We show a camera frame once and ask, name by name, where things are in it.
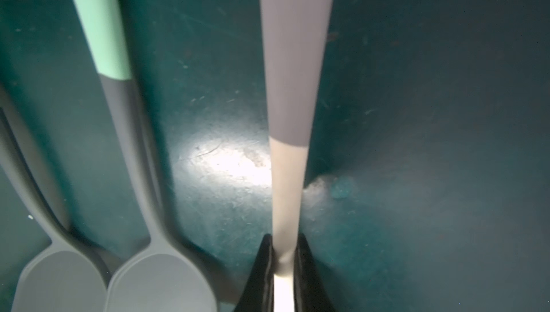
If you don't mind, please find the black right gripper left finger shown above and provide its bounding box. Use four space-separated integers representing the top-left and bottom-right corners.
233 234 274 312

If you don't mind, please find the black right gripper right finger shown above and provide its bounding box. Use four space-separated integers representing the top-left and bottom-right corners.
294 233 335 312

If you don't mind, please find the green handled grey turner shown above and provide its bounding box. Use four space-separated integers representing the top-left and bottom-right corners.
73 0 219 311

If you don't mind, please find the green handled grey spatula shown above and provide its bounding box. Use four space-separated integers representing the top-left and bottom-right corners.
1 92 109 311

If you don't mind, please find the grey handled beige spatula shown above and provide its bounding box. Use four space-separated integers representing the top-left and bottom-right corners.
260 0 333 311

